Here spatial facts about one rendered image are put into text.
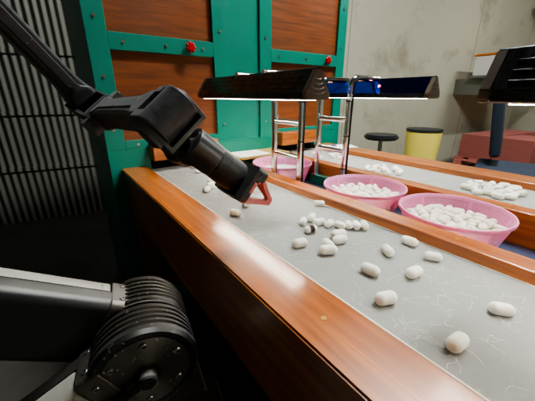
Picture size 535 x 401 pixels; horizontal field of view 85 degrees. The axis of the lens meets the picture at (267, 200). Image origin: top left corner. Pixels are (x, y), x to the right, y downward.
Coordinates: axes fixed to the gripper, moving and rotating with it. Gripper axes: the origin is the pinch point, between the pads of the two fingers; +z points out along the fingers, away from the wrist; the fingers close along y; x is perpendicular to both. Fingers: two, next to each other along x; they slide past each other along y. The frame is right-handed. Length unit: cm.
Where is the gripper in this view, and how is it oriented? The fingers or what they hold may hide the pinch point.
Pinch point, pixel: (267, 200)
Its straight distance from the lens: 58.1
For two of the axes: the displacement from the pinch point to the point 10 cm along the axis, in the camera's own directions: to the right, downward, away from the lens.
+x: -5.4, 8.4, -0.9
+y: -5.7, -2.8, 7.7
